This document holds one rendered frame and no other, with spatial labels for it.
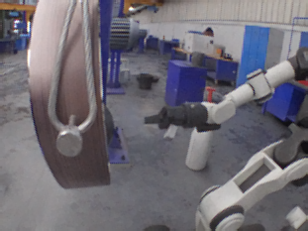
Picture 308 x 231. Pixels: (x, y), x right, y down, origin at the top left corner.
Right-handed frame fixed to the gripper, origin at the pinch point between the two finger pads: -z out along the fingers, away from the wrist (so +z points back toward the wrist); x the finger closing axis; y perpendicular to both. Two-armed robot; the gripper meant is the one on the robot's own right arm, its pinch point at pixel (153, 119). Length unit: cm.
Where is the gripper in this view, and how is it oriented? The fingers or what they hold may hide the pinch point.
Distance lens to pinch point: 71.7
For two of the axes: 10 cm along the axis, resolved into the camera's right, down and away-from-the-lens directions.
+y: -1.8, -9.5, 2.6
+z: 9.6, -1.1, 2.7
